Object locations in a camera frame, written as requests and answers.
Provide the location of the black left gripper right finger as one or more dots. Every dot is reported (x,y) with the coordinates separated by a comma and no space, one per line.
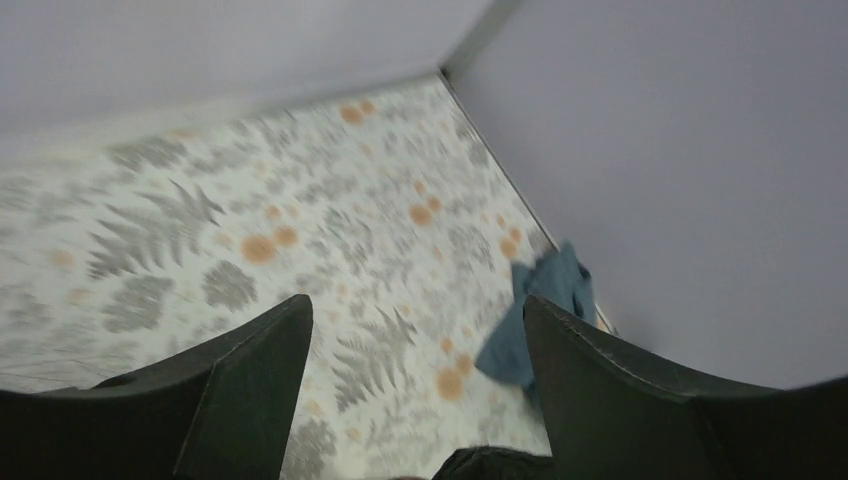
(613,410)

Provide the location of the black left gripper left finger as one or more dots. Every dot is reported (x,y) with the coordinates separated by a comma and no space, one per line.
(222,409)

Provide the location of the black plastic trash bag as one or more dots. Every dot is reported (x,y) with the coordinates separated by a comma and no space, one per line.
(495,463)

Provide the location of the dark teal crumpled cloth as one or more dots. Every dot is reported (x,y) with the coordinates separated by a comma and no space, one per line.
(559,277)

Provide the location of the floral patterned table mat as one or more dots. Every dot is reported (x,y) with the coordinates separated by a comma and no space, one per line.
(387,209)

